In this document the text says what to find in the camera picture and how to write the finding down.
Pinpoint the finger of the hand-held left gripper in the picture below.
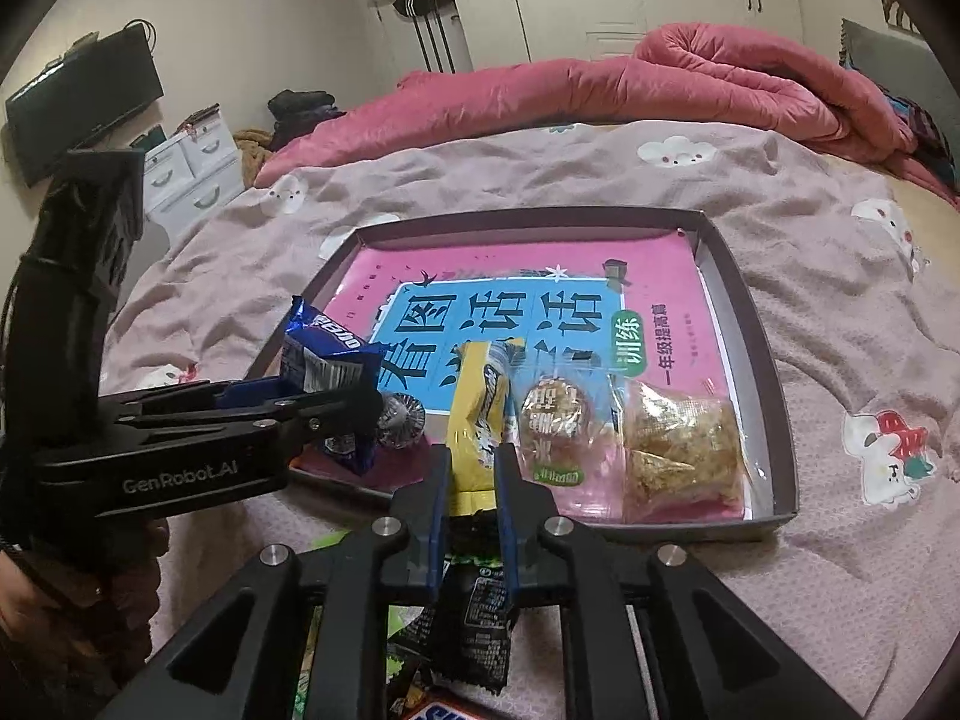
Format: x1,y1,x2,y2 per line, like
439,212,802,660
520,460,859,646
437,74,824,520
135,384,383,460
112,377,302,421

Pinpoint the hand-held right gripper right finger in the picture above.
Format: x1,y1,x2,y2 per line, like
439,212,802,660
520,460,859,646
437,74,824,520
493,442,863,720

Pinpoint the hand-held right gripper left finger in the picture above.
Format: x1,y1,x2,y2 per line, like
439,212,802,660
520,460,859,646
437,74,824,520
97,444,453,720

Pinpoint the blue cookie packet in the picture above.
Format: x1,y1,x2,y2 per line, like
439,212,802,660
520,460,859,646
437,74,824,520
281,296,383,475

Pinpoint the foil chocolate ball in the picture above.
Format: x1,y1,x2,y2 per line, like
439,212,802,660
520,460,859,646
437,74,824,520
375,390,428,451

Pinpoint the black and green snack packet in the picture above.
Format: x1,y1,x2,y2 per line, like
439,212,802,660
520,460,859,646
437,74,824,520
386,510,520,691

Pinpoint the yellow candy bar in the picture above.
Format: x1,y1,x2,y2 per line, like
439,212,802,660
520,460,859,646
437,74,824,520
446,337,526,518

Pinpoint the clear round cake packet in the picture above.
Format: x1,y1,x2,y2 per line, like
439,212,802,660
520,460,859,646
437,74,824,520
510,360,623,518

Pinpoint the light green snack packet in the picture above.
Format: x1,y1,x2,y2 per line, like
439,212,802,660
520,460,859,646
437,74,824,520
289,529,421,720

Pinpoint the brown chocolate bar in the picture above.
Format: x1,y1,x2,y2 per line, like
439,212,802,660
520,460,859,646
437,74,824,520
405,690,511,720

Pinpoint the clear crispy noodle packet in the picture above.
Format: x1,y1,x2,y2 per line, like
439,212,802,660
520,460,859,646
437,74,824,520
611,379,751,522

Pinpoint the dark shallow cardboard box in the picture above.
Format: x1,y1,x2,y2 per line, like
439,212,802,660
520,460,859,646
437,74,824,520
244,208,800,548

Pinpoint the person's left hand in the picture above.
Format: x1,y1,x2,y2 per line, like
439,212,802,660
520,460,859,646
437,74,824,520
0,529,171,691

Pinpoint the white drawer cabinet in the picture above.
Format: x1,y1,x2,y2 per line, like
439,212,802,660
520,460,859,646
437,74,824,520
142,116,245,237

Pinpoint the pink and blue book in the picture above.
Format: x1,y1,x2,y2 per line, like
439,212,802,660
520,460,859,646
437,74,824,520
322,229,751,522

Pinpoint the yellow knitted blanket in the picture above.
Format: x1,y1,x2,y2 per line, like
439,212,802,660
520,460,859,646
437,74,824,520
232,129,275,173

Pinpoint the dark clothes pile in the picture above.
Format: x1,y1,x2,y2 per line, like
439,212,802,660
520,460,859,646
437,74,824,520
268,88,346,151

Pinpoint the black flat television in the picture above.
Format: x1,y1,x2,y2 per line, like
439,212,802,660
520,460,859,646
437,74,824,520
4,26,166,188

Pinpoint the pink duvet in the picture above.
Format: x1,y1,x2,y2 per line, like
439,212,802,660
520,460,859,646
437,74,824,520
255,22,960,207

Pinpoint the beige bed sheet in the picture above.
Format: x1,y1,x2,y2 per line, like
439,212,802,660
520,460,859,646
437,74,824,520
892,176,960,301

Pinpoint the striped clothes pile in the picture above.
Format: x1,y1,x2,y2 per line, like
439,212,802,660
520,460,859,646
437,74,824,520
877,86,957,188

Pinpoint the grey padded headboard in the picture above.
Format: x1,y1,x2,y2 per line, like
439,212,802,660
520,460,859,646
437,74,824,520
838,17,960,192

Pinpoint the tree wall painting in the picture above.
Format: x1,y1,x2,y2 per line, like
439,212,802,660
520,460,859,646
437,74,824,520
877,0,923,35

